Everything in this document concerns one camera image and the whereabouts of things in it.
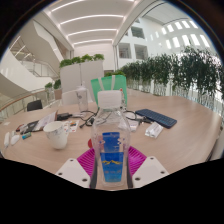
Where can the green tote bag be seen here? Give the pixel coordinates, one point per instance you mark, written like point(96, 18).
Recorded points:
point(115, 85)

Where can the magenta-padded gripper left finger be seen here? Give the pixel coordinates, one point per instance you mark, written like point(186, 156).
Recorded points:
point(75, 171)

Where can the white patterned mug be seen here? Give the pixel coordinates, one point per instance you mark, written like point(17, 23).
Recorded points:
point(56, 135)

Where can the planter box with plants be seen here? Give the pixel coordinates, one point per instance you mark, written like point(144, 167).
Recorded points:
point(53, 88)

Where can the open booklet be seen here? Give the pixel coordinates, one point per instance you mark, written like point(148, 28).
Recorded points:
point(45, 121)

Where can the white power strip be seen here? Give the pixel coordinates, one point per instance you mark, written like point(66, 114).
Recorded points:
point(6, 140)

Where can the black power bank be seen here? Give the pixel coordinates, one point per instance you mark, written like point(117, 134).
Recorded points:
point(63, 116)

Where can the white computer mouse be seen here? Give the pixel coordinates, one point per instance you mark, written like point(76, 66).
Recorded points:
point(15, 140)

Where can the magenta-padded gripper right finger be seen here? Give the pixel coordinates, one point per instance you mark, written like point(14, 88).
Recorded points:
point(148, 170)

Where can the clear blue-labelled water bottle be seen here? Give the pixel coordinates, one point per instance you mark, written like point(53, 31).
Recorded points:
point(111, 140)

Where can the clear white-lidded shaker bottle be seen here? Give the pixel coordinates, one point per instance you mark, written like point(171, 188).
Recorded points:
point(82, 100)

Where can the small red and black case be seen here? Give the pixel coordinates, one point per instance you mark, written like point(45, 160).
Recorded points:
point(19, 128)

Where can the row of green hedge plants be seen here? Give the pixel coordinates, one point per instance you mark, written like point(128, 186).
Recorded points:
point(176, 73)

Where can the black chair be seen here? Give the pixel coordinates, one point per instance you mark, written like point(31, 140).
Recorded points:
point(34, 105)

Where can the colourful sticker sheet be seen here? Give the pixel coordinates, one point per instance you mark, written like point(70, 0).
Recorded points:
point(72, 126)

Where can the small teal marker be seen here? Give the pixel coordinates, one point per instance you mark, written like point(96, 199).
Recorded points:
point(26, 135)

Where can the dark blue keyboard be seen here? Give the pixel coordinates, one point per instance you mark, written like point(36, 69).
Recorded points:
point(156, 118)

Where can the black tablet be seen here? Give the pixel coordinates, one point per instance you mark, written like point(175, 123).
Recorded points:
point(30, 126)

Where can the white cabinet with plants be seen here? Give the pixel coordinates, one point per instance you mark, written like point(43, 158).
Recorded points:
point(81, 75)

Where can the flat round red coaster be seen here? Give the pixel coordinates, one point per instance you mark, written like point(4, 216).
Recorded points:
point(90, 143)

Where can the small white packet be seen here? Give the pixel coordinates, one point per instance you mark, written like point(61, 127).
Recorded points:
point(154, 130)

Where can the white chair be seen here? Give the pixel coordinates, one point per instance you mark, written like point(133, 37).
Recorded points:
point(69, 98)

